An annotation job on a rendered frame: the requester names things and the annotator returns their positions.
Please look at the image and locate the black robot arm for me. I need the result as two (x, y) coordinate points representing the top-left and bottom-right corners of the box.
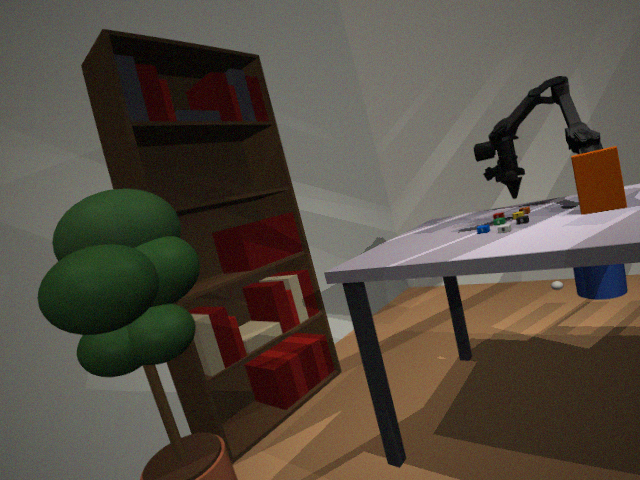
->
(474, 76), (603, 182)

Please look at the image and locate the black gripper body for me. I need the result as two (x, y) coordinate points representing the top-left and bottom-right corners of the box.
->
(495, 153), (525, 183)

